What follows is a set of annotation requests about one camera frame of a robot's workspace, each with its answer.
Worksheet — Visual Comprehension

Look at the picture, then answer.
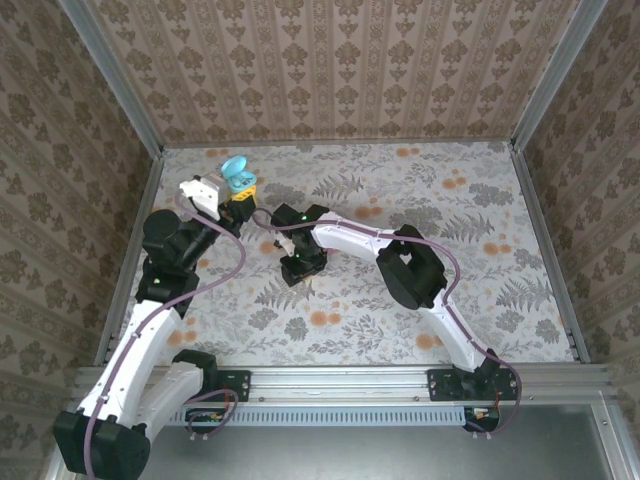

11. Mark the blue earbud charging case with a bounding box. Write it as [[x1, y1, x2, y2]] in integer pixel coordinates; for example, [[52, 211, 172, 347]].
[[220, 154, 259, 195]]

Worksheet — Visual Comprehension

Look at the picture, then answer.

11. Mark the floral patterned table cloth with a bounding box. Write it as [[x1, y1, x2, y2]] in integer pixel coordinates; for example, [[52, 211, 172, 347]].
[[107, 141, 576, 367]]

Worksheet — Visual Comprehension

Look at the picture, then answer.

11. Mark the small black connector box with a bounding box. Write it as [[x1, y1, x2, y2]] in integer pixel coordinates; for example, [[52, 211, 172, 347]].
[[185, 407, 227, 434], [462, 407, 501, 433]]

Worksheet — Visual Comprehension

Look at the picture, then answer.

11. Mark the grey sheet metal tray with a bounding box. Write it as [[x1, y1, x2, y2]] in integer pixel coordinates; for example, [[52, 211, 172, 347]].
[[47, 402, 640, 480]]

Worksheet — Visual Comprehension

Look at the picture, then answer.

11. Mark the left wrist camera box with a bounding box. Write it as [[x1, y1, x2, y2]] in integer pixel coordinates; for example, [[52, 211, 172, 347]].
[[178, 173, 224, 220]]

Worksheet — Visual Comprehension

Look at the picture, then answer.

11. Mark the aluminium table side rail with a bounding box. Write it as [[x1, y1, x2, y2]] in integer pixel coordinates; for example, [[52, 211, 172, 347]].
[[510, 144, 591, 365], [93, 148, 166, 367]]

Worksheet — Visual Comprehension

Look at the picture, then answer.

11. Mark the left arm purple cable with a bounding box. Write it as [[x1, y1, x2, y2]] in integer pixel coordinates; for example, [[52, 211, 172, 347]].
[[83, 189, 247, 479]]

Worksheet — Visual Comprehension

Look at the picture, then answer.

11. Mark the long aluminium mounting rail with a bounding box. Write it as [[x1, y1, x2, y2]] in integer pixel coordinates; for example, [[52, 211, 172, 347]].
[[73, 364, 615, 405]]

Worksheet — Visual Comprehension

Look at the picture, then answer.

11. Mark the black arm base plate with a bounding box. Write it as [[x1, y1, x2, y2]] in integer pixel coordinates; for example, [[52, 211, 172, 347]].
[[199, 368, 252, 403], [427, 368, 521, 403]]

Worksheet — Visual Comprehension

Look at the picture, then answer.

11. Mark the grey slotted cable duct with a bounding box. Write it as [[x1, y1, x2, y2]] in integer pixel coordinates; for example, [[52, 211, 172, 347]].
[[172, 405, 501, 427]]

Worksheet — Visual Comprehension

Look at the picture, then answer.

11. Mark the aluminium frame post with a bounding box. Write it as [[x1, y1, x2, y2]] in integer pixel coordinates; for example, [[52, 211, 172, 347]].
[[58, 0, 166, 157], [509, 0, 611, 154]]

